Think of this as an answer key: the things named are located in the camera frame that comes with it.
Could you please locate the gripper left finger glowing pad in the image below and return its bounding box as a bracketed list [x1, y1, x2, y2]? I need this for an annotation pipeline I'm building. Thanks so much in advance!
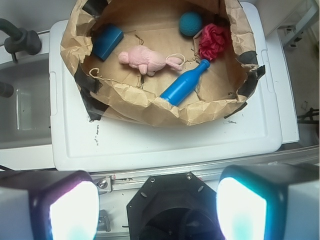
[0, 170, 100, 240]

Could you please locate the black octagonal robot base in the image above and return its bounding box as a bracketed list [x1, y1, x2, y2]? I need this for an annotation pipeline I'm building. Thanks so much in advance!
[126, 172, 225, 240]

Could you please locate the metal corner bracket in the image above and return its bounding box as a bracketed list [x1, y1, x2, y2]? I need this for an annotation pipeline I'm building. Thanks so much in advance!
[93, 176, 113, 195]

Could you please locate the blue rectangular block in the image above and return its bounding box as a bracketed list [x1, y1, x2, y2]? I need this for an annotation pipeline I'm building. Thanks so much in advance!
[92, 24, 124, 61]

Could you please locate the red crumpled fabric flower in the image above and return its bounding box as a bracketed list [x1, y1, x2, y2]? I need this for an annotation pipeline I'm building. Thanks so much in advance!
[199, 23, 226, 61]

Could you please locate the teal textured ball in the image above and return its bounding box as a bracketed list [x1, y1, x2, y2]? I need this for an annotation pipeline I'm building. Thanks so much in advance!
[179, 11, 203, 37]

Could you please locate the brown paper bag tray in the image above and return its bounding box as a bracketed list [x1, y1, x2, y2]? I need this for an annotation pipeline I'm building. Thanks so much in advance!
[60, 0, 266, 127]

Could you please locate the pink plush bunny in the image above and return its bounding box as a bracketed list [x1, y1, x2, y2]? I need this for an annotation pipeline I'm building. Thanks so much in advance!
[118, 45, 186, 77]

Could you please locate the grey sink basin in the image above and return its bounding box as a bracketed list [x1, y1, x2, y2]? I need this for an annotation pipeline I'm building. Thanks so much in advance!
[0, 54, 52, 149]

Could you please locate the white plastic bin lid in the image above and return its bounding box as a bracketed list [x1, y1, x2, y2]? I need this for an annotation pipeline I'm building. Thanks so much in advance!
[49, 2, 283, 172]

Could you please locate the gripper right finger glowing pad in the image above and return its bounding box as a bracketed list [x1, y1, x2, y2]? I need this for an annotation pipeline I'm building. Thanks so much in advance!
[216, 163, 320, 240]

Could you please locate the blue plastic bottle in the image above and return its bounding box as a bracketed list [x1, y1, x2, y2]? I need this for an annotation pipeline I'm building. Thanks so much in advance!
[160, 59, 210, 106]

